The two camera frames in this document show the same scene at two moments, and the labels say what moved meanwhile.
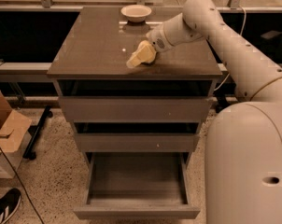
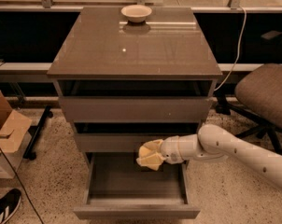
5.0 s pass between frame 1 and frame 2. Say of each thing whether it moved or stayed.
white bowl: stayed
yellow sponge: moved
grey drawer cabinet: stayed
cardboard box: stayed
